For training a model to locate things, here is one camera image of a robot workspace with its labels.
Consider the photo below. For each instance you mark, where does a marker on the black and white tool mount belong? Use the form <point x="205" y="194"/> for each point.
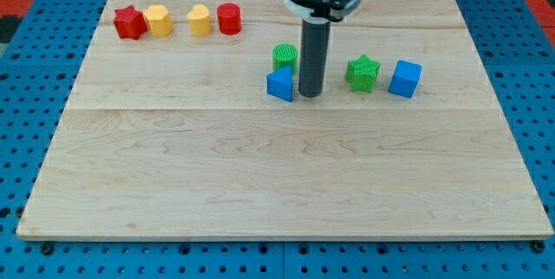
<point x="322" y="11"/>

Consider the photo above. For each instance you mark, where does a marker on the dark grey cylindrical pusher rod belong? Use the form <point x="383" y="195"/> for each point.
<point x="314" y="49"/>

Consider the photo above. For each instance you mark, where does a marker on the green cylinder block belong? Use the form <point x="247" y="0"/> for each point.
<point x="285" y="54"/>

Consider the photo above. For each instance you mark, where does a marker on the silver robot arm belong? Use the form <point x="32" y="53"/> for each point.
<point x="317" y="17"/>

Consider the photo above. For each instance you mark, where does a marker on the blue triangle block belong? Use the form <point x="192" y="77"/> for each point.
<point x="280" y="84"/>

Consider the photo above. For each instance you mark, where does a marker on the green star block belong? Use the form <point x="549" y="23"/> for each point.
<point x="361" y="74"/>

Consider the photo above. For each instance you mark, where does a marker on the red cylinder block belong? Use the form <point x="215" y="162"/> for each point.
<point x="229" y="18"/>

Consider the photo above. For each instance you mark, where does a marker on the blue cube block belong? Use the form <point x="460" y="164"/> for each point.
<point x="405" y="79"/>

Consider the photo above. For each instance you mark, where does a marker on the yellow heart block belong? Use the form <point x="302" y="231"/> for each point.
<point x="199" y="20"/>

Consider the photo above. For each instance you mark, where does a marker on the yellow hexagon block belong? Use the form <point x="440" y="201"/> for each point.
<point x="158" y="19"/>

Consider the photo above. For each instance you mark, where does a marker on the light wooden board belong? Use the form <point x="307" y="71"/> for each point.
<point x="175" y="139"/>

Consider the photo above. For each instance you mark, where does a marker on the red star block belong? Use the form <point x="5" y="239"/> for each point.
<point x="129" y="23"/>

